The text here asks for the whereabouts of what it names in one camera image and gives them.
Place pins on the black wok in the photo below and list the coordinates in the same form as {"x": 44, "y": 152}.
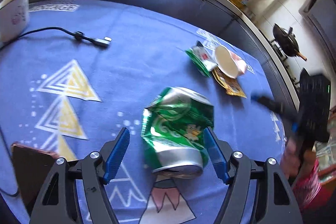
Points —
{"x": 286, "y": 40}

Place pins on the person's right forearm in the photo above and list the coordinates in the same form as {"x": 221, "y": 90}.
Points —
{"x": 309, "y": 184}

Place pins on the gas stove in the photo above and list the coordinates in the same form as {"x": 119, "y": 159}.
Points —
{"x": 284, "y": 61}

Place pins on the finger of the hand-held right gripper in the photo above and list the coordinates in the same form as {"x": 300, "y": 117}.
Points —
{"x": 273, "y": 105}

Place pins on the pink white paper cup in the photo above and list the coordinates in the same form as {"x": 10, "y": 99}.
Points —
{"x": 225, "y": 61}

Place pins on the green snack packet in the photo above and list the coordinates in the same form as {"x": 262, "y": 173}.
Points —
{"x": 199, "y": 60}

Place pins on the yellow brown wrapper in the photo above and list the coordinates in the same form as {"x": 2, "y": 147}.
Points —
{"x": 231, "y": 86}

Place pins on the blue printed tablecloth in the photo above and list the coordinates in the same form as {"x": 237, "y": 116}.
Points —
{"x": 131, "y": 56}

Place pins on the crushed green can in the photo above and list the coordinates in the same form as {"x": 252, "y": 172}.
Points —
{"x": 178, "y": 129}

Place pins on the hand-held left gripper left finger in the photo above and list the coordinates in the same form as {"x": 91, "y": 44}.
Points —
{"x": 116, "y": 158}

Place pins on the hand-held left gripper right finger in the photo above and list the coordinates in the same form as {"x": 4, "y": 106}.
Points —
{"x": 215, "y": 155}

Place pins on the person's right hand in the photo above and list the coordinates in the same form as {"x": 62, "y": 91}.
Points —
{"x": 291, "y": 158}

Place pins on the brown phone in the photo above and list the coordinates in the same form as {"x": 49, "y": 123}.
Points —
{"x": 29, "y": 171}

